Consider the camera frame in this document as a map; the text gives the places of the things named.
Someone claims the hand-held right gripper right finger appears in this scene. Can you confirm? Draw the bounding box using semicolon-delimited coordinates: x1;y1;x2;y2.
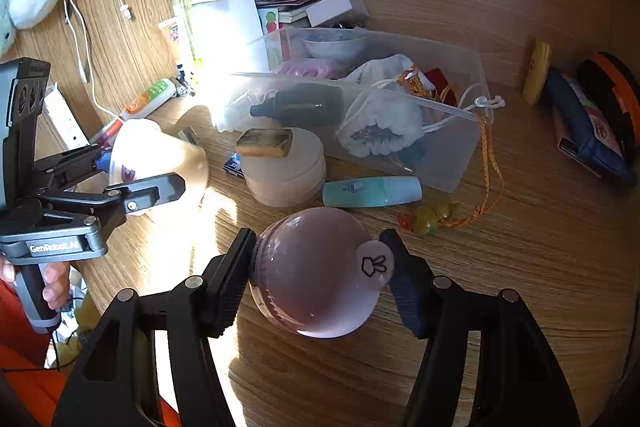
378;229;581;427

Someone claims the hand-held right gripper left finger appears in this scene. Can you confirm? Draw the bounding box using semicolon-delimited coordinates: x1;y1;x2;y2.
52;227;258;427

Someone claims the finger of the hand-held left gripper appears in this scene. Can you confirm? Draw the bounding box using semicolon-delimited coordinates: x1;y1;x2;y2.
37;172;187;233
32;142;113;190

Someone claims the cream jar with clear lid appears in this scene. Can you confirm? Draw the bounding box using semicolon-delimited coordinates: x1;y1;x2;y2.
109;119;210;215

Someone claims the pink round jar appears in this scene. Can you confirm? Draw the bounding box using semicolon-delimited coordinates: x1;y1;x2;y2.
248;208;396;339

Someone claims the clear plastic storage box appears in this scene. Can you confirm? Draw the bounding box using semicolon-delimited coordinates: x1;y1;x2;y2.
210;27;493;194

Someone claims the green bottle with black cap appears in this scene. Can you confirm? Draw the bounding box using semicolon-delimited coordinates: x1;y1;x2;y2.
249;84;346;128

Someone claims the pink rope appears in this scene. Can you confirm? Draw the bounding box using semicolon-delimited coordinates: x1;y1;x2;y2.
275;59;333;80

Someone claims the wooden desktop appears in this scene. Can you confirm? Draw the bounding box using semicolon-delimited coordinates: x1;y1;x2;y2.
75;92;640;427

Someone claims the person's left hand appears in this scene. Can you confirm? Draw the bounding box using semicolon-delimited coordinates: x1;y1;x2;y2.
42;263;71;310

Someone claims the white power strip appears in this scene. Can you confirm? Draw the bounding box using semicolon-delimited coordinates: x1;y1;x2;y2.
42;87;91;148

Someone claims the orange marker pen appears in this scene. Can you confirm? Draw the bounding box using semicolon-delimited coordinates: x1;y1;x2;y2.
90;119;123;145

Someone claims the dark blue small packet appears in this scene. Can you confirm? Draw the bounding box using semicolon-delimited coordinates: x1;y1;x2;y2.
223;154;248;180

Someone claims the teal tube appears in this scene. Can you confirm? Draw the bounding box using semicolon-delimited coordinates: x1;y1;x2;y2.
321;176;422;209

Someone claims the white and orange repellent bottle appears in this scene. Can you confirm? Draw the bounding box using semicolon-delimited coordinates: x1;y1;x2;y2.
122;78;178;115

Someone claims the pale green plush toy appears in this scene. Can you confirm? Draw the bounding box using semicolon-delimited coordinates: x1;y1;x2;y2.
0;0;21;58

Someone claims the beige round box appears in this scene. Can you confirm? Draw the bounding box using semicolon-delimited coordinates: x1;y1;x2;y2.
241;127;327;208

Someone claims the orange sunscreen tube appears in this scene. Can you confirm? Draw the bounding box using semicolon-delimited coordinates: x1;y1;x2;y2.
157;18;187;70

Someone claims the yellow-green spray bottle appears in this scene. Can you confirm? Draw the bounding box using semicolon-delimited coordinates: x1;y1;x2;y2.
167;0;203;72

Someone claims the large white paper sheet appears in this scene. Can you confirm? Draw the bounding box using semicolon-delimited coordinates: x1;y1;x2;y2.
177;0;271;72

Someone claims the red flat strip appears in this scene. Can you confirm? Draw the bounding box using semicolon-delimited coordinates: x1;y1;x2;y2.
425;67;458;108

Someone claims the fruit sticker sheet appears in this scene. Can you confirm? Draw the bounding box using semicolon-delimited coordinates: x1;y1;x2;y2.
259;7;281;68

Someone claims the person's orange clothing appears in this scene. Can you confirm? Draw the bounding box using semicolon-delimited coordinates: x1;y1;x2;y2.
0;282;68;427

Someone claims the blue fabric pouch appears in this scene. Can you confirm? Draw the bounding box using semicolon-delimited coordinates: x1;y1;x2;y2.
545;67;638;185

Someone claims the small bowl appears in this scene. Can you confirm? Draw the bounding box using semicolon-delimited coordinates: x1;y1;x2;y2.
300;29;368;60

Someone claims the yellow disc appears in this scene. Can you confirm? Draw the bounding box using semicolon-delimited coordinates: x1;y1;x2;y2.
522;38;552;105

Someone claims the small white box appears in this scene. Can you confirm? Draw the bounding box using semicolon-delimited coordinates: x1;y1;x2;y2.
305;0;371;28

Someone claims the black and orange round case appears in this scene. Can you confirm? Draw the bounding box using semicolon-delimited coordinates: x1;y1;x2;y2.
577;52;640;158

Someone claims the bead charm with orange cord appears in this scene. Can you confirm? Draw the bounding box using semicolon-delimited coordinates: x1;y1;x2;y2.
397;109;505;238

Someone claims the white power cable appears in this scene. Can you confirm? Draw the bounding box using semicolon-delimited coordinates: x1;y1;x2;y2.
62;0;126;120

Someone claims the white drawstring pouch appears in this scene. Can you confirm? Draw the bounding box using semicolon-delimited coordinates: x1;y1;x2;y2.
345;54;426;95
336;94;426;158

